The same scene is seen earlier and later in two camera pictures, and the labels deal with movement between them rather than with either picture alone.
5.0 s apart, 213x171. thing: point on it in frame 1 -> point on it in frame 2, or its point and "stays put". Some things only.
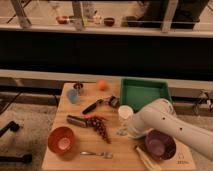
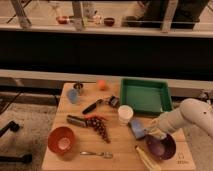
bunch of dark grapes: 99,124 stays put
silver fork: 106,155 stays put
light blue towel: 123,131 -> 159,135
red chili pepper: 91,117 stays put
